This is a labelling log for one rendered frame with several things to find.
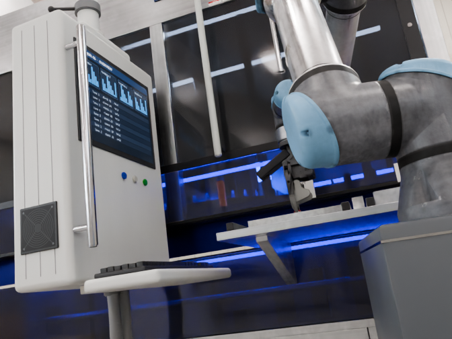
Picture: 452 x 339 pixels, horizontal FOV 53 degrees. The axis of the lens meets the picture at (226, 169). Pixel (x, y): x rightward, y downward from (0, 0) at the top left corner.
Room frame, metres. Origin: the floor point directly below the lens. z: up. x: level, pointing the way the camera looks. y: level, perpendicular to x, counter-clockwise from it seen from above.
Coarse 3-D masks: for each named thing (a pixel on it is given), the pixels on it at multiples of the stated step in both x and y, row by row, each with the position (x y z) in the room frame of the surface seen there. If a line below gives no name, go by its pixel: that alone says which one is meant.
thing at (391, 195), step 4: (392, 188) 1.03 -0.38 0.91; (396, 188) 1.03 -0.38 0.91; (376, 192) 1.04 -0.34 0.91; (380, 192) 1.04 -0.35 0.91; (384, 192) 1.04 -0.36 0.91; (388, 192) 1.03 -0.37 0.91; (392, 192) 1.03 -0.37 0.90; (396, 192) 1.03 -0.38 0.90; (376, 196) 1.04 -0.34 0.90; (380, 196) 1.04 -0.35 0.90; (384, 196) 1.04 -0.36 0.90; (388, 196) 1.04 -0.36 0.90; (392, 196) 1.03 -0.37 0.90; (396, 196) 1.03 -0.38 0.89; (376, 200) 1.04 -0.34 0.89; (380, 200) 1.04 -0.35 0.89; (384, 200) 1.04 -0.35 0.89; (388, 200) 1.04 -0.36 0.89; (392, 200) 1.03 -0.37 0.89; (396, 200) 1.03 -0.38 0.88; (376, 204) 1.04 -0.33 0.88
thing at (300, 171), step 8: (280, 144) 1.27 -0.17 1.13; (288, 144) 1.26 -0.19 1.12; (288, 152) 1.29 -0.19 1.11; (288, 160) 1.27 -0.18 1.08; (296, 160) 1.24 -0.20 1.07; (288, 168) 1.25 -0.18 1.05; (296, 168) 1.26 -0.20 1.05; (304, 168) 1.24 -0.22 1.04; (296, 176) 1.26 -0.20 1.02; (304, 176) 1.25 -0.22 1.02; (312, 176) 1.26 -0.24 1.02
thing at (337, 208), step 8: (328, 208) 1.19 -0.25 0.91; (336, 208) 1.18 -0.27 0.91; (280, 216) 1.22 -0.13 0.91; (288, 216) 1.22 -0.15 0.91; (296, 216) 1.21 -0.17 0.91; (304, 216) 1.20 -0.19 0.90; (312, 216) 1.20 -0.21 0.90; (248, 224) 1.25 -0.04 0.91; (256, 224) 1.24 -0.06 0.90; (264, 224) 1.24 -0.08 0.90
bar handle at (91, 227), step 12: (84, 36) 1.06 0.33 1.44; (72, 48) 1.08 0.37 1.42; (84, 48) 1.06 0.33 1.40; (84, 60) 1.06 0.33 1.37; (84, 72) 1.06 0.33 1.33; (84, 84) 1.06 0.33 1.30; (84, 96) 1.06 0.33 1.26; (84, 108) 1.06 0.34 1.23; (84, 120) 1.06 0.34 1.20; (84, 132) 1.06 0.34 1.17; (84, 144) 1.06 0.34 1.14; (84, 156) 1.06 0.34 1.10; (84, 168) 1.06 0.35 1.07; (84, 180) 1.06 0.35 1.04; (96, 216) 1.07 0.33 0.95; (84, 228) 1.07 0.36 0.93; (96, 228) 1.07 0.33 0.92; (96, 240) 1.06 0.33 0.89
